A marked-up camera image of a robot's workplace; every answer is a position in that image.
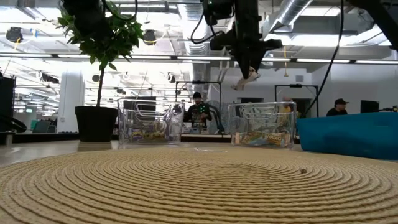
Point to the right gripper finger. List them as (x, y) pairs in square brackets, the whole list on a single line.
[(255, 59), (243, 60)]

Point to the clear plastic bin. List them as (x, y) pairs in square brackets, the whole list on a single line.
[(264, 124), (149, 109)]

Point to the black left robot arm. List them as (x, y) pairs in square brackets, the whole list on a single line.
[(84, 15)]

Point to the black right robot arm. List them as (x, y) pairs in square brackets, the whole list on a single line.
[(382, 18)]

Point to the person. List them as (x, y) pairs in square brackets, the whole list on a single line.
[(197, 112), (287, 99), (337, 111)]

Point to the ceiling strip light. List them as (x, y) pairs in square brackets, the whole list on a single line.
[(155, 57)]

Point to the black hanging ceiling speaker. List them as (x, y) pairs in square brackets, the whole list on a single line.
[(150, 37), (14, 35)]

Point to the blue plastic box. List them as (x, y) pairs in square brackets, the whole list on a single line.
[(348, 137)]

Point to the small black monitor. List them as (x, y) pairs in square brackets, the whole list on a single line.
[(370, 106)]

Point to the round woven tan placemat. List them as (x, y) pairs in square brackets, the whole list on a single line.
[(199, 193)]

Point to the green plant in black pot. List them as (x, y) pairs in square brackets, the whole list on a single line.
[(96, 124)]

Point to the large black monitor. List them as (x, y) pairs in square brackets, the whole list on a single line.
[(7, 105)]

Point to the silver ceiling duct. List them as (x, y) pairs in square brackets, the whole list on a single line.
[(195, 34), (289, 12)]

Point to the black metal frame stand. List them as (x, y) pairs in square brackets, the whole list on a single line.
[(295, 86), (199, 82)]

